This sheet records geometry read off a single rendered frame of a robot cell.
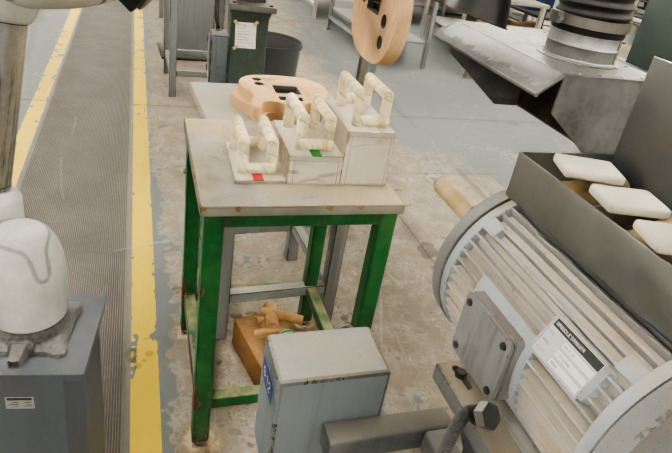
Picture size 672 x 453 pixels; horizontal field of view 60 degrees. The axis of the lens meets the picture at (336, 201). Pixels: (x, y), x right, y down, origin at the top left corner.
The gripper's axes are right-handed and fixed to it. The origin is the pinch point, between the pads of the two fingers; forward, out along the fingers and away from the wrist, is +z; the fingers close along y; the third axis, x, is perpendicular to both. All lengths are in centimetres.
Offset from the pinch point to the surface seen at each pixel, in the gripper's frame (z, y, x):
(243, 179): -33, 13, -52
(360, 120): -1.4, 11.5, -33.2
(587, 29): -4, 92, 11
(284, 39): 36, -265, -77
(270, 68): 20, -225, -88
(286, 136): -19.4, 0.3, -43.8
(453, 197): -10, 81, -20
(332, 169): -8, 14, -48
